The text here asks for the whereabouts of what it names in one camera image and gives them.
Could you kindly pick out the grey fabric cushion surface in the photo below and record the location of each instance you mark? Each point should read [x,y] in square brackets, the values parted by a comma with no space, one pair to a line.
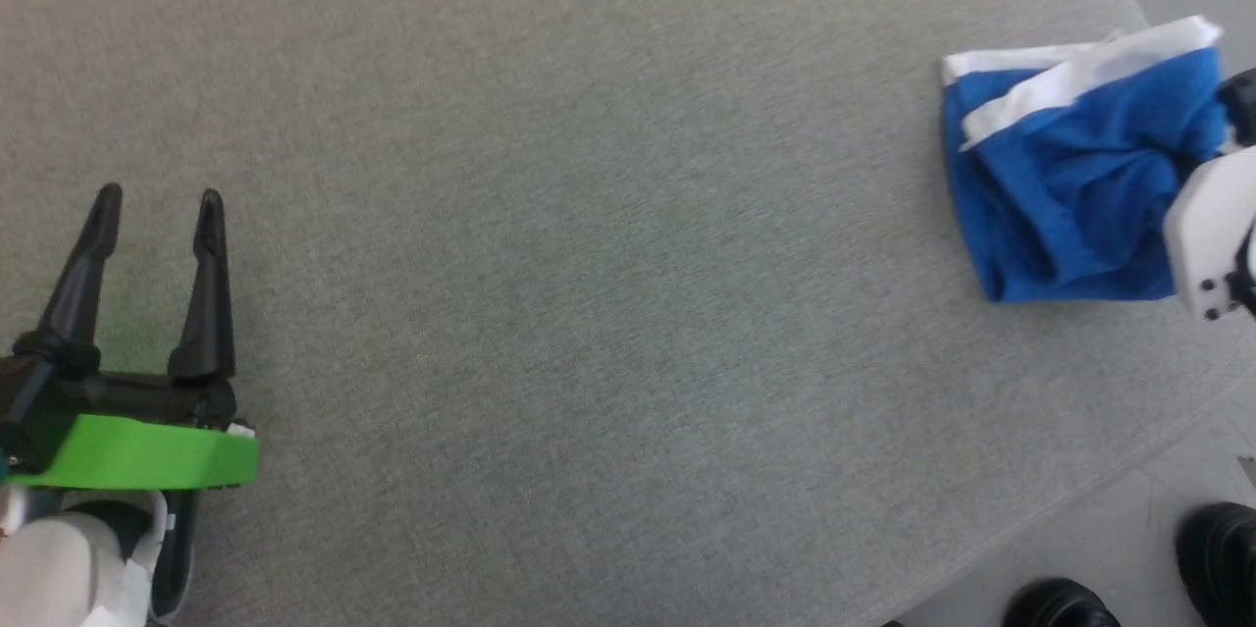
[589,264]

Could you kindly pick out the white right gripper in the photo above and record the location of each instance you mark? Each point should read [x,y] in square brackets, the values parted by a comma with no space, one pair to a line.
[1212,235]

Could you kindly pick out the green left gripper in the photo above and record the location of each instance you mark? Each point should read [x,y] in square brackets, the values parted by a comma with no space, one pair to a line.
[137,445]

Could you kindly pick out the black shoe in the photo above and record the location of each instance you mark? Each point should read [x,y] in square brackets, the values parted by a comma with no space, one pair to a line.
[1222,563]
[1060,605]

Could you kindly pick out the blue garment with white trim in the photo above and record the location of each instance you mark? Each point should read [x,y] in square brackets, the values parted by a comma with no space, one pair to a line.
[1070,176]

